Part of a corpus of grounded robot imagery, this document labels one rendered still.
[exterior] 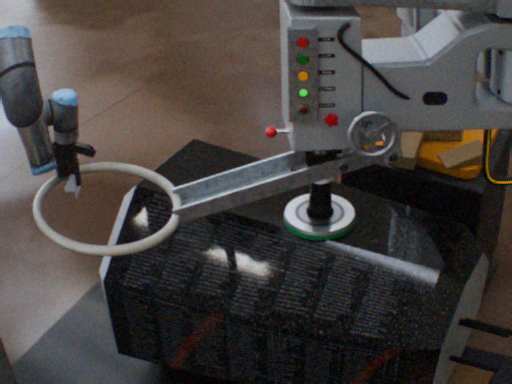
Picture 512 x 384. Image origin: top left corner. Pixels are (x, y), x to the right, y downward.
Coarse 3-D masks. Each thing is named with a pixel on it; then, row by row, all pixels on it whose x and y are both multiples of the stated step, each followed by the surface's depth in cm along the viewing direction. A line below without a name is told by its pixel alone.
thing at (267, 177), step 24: (240, 168) 270; (264, 168) 270; (288, 168) 270; (312, 168) 259; (336, 168) 260; (192, 192) 272; (216, 192) 271; (240, 192) 261; (264, 192) 262; (192, 216) 264
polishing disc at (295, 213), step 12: (288, 204) 279; (300, 204) 278; (336, 204) 278; (348, 204) 278; (288, 216) 273; (300, 216) 273; (336, 216) 272; (348, 216) 272; (300, 228) 268; (312, 228) 268; (324, 228) 267; (336, 228) 267
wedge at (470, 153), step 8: (464, 144) 321; (472, 144) 320; (480, 144) 319; (448, 152) 319; (456, 152) 318; (464, 152) 317; (472, 152) 316; (480, 152) 315; (440, 160) 318; (448, 160) 315; (456, 160) 314; (464, 160) 313; (472, 160) 314; (480, 160) 315; (448, 168) 312
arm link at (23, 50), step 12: (0, 36) 202; (12, 36) 201; (24, 36) 203; (0, 48) 201; (12, 48) 201; (24, 48) 203; (0, 60) 201; (12, 60) 200; (24, 60) 201; (0, 72) 201
